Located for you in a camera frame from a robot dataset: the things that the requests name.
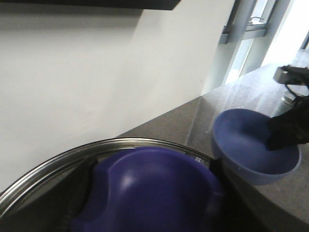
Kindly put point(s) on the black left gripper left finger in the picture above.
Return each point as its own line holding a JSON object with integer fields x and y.
{"x": 54, "y": 210}

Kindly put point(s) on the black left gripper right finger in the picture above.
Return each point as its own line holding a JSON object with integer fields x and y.
{"x": 245, "y": 209}

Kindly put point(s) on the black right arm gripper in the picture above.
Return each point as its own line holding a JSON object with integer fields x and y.
{"x": 291, "y": 127}

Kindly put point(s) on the light blue bowl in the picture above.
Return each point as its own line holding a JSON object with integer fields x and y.
{"x": 238, "y": 138}

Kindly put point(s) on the glass pot lid blue knob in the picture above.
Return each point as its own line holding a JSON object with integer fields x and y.
{"x": 138, "y": 185}

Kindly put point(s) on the grey metal cup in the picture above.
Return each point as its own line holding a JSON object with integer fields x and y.
{"x": 287, "y": 102}

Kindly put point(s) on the dark range hood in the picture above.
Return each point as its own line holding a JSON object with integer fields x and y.
{"x": 130, "y": 4}

